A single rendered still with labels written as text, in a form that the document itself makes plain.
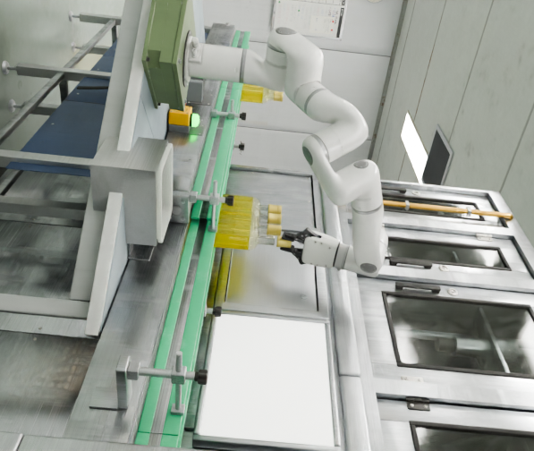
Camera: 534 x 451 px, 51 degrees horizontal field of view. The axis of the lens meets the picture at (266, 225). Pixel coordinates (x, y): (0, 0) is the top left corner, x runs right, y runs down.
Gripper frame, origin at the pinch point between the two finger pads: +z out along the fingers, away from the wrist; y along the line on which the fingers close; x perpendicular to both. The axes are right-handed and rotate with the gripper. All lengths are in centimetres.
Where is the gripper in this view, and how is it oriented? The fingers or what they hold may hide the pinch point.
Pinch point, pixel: (288, 242)
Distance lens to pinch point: 172.5
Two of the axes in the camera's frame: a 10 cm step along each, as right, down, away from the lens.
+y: 1.0, -8.1, -5.7
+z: -9.5, -2.5, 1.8
